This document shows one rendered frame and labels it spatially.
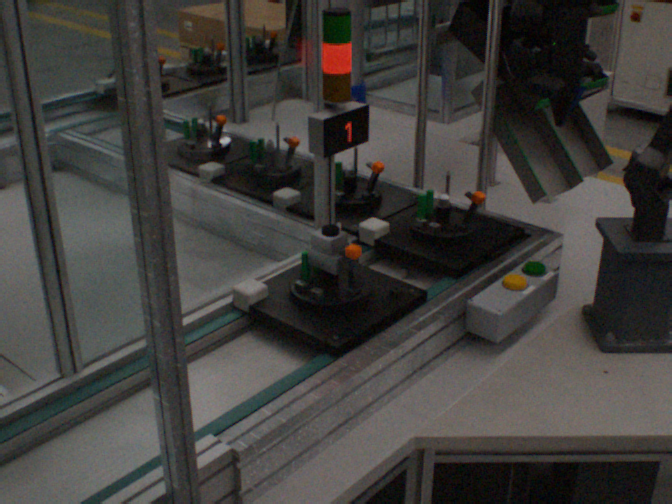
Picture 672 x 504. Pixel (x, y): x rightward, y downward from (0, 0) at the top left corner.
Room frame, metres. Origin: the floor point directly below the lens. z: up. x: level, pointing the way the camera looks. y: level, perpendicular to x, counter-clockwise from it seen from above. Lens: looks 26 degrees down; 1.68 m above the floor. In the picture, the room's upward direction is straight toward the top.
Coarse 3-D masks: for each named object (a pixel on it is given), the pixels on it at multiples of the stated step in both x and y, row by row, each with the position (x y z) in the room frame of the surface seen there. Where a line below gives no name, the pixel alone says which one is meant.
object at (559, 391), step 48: (576, 336) 1.29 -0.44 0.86; (480, 384) 1.15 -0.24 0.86; (528, 384) 1.14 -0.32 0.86; (576, 384) 1.14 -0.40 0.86; (624, 384) 1.14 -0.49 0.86; (432, 432) 1.02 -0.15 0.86; (480, 432) 1.02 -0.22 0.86; (528, 432) 1.02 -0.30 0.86; (576, 432) 1.02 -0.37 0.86; (624, 432) 1.02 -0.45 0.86
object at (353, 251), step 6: (354, 246) 1.23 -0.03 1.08; (342, 252) 1.23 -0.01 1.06; (348, 252) 1.22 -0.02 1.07; (354, 252) 1.21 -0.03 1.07; (360, 252) 1.22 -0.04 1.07; (348, 258) 1.22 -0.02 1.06; (354, 258) 1.21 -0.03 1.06; (348, 264) 1.22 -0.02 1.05; (354, 264) 1.22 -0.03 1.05; (348, 270) 1.22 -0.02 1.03; (354, 270) 1.22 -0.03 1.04; (348, 276) 1.22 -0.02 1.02; (354, 276) 1.22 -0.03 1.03; (348, 282) 1.22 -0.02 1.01; (354, 282) 1.22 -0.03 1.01; (354, 288) 1.22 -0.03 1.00
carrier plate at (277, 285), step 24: (288, 288) 1.28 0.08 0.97; (384, 288) 1.28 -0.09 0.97; (408, 288) 1.28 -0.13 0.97; (264, 312) 1.20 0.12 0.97; (288, 312) 1.20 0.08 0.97; (312, 312) 1.19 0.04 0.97; (360, 312) 1.20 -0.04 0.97; (384, 312) 1.19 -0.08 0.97; (312, 336) 1.12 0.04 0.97; (336, 336) 1.12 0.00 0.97; (360, 336) 1.13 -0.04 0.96
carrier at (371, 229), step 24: (432, 192) 1.55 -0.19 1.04; (408, 216) 1.58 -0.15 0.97; (432, 216) 1.54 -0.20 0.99; (456, 216) 1.54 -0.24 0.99; (480, 216) 1.58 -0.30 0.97; (360, 240) 1.50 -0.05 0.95; (384, 240) 1.47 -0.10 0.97; (408, 240) 1.47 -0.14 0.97; (432, 240) 1.45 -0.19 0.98; (456, 240) 1.45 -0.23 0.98; (480, 240) 1.47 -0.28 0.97; (504, 240) 1.47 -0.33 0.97; (432, 264) 1.38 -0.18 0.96; (456, 264) 1.37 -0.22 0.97
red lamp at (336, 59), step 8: (328, 48) 1.43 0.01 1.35; (336, 48) 1.42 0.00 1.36; (344, 48) 1.43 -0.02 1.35; (328, 56) 1.43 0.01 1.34; (336, 56) 1.42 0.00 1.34; (344, 56) 1.43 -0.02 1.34; (328, 64) 1.43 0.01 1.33; (336, 64) 1.42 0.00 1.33; (344, 64) 1.43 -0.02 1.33; (328, 72) 1.43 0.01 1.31; (336, 72) 1.42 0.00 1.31; (344, 72) 1.43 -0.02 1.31
